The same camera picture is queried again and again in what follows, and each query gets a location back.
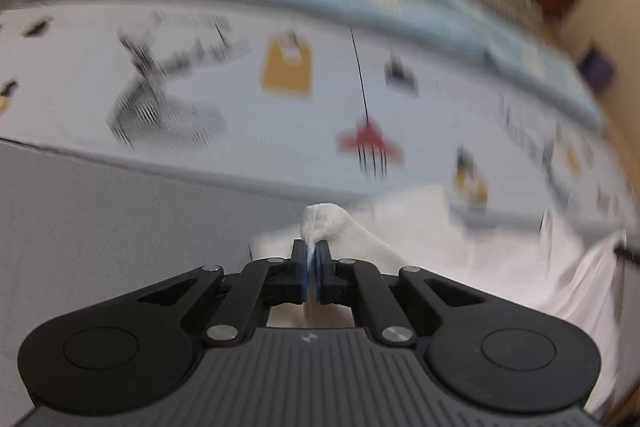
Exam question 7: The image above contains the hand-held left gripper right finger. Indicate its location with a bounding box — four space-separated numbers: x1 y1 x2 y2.
314 241 482 348

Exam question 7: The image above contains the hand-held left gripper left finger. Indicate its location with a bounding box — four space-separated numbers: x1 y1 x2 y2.
134 239 311 348

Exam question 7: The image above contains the white small garment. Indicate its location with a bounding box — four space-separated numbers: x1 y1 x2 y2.
247 184 640 419

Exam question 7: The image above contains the printed pale bed sheet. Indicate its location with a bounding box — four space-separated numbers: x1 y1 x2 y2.
0 2 636 230

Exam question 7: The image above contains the grey blanket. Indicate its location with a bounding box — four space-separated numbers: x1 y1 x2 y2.
0 139 361 427

